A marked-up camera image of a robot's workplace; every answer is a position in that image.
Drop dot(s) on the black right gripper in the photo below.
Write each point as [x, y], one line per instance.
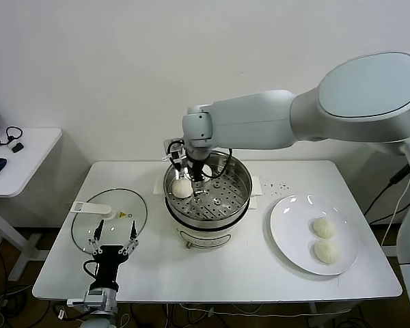
[196, 165]

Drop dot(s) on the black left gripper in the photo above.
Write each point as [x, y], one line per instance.
[106, 264]

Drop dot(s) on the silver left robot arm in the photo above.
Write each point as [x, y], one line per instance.
[100, 312]

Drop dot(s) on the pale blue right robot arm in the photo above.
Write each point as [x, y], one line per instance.
[259, 119]

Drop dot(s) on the perforated steel steamer basket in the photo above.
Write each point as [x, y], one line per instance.
[234, 205]

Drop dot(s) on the white electric cooker pot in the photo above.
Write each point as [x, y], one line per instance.
[205, 237]

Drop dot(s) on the white side table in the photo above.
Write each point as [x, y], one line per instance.
[37, 147]

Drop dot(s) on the small black device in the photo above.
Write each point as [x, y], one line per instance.
[17, 148]

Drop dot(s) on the white round plate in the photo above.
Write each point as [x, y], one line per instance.
[341, 270]

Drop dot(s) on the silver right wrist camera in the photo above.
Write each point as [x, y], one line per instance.
[172, 150]

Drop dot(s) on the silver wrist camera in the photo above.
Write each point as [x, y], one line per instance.
[172, 150]
[94, 297]

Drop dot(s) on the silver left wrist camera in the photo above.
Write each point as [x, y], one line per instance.
[94, 297]

